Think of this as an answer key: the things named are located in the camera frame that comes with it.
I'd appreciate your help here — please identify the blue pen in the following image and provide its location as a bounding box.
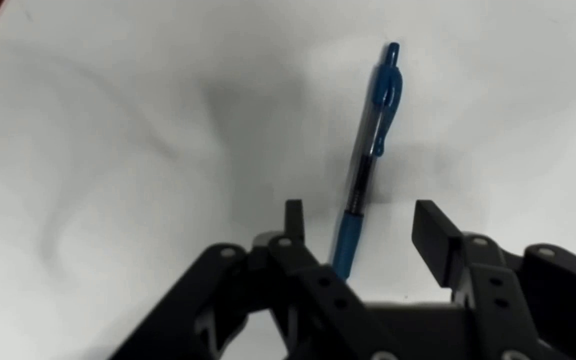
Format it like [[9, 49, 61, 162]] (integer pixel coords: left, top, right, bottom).
[[333, 43, 404, 279]]

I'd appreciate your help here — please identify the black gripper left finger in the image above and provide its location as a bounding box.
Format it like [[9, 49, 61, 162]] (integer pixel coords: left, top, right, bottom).
[[110, 201, 369, 360]]

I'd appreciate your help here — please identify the white ceramic bowl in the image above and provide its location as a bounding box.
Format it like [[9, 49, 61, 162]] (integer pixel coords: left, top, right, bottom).
[[0, 0, 576, 360]]

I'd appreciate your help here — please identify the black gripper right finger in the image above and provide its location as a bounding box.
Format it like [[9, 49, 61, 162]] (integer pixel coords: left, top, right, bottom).
[[412, 201, 576, 360]]

